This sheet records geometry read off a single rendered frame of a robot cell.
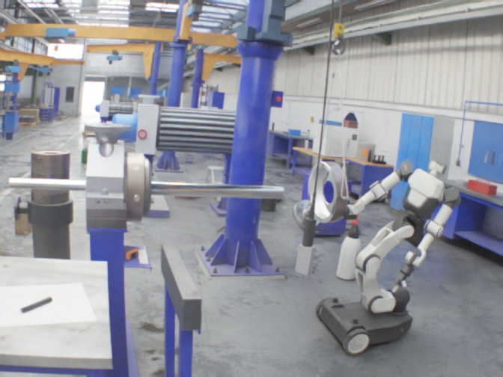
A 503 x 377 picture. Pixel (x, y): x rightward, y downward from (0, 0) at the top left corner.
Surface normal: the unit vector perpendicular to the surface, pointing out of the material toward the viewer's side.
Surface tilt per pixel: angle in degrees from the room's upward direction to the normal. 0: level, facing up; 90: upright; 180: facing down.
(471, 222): 90
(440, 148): 90
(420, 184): 67
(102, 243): 90
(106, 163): 45
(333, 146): 90
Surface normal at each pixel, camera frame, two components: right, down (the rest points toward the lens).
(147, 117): 0.29, 0.21
